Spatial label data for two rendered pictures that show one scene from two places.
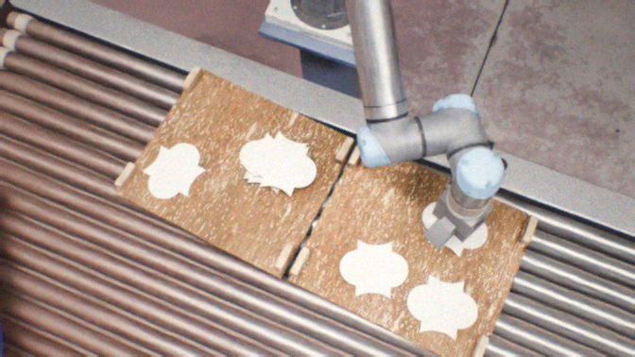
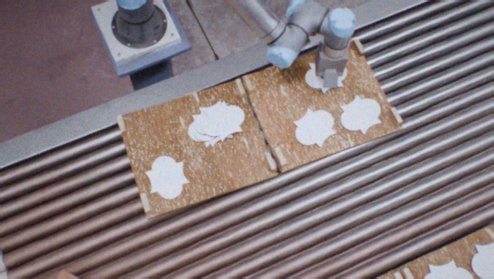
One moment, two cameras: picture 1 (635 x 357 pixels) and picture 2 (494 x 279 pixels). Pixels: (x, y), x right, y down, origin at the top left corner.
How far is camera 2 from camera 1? 72 cm
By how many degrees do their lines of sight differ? 20
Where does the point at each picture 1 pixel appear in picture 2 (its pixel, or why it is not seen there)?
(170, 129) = (139, 161)
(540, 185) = not seen: hidden behind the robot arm
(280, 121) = (190, 104)
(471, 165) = (339, 20)
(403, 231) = (307, 100)
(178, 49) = (90, 119)
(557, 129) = not seen: hidden behind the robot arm
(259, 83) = (156, 97)
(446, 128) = (307, 16)
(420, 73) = not seen: hidden behind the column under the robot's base
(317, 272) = (291, 154)
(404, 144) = (297, 39)
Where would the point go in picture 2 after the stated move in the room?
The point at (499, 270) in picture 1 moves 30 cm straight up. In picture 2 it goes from (364, 77) to (387, 22)
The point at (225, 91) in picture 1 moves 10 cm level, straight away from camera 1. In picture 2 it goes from (145, 116) to (116, 104)
